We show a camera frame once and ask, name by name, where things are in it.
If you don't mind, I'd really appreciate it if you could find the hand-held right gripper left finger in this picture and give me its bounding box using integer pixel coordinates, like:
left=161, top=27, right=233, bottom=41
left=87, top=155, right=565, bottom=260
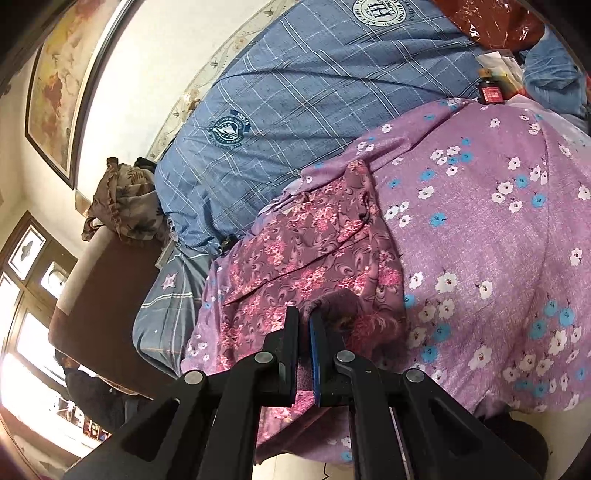
left=62, top=305, right=301, bottom=480

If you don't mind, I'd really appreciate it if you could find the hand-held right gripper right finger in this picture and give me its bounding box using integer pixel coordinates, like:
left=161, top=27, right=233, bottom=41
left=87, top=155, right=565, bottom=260
left=309, top=313, right=542, bottom=480

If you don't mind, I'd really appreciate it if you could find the pink floral garment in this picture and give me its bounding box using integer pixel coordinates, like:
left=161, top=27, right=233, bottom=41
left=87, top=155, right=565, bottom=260
left=221, top=159, right=408, bottom=418

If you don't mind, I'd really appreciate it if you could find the blue star print bed sheet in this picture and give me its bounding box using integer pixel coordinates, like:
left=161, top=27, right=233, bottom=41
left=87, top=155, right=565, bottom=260
left=133, top=251, right=218, bottom=376

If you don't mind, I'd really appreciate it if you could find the brown headboard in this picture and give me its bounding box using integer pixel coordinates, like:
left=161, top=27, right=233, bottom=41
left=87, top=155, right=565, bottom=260
left=48, top=228, right=178, bottom=400

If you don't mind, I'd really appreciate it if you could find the dark clothing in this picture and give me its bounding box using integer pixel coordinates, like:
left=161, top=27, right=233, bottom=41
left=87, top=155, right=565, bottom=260
left=54, top=350, right=139, bottom=435

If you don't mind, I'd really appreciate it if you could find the purple floral blanket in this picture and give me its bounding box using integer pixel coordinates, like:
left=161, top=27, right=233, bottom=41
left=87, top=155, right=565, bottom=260
left=180, top=97, right=591, bottom=464

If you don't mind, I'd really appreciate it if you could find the brown ruffled cloth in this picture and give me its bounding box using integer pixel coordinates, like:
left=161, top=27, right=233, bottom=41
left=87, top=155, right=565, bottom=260
left=82, top=158, right=171, bottom=243

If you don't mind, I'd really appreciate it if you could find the blue plaid quilt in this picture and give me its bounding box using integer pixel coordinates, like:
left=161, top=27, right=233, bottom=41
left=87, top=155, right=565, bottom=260
left=154, top=0, right=527, bottom=259

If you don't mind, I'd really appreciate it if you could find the wooden window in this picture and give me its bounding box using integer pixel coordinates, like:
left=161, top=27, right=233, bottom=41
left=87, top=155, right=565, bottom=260
left=0, top=211, right=78, bottom=416

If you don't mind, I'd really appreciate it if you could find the red label bottle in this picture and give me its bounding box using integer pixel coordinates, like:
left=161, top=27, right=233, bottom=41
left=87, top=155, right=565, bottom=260
left=475, top=68, right=505, bottom=106

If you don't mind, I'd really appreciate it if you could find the blue denim cloth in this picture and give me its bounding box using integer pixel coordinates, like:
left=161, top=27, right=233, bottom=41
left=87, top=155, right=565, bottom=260
left=524, top=27, right=591, bottom=117

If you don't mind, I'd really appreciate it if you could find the red plastic bag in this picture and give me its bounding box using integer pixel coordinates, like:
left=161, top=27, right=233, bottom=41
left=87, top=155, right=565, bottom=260
left=434, top=0, right=546, bottom=52

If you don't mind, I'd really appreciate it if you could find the framed wall picture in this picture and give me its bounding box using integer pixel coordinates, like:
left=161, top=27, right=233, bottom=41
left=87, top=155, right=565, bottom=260
left=25, top=0, right=117, bottom=190

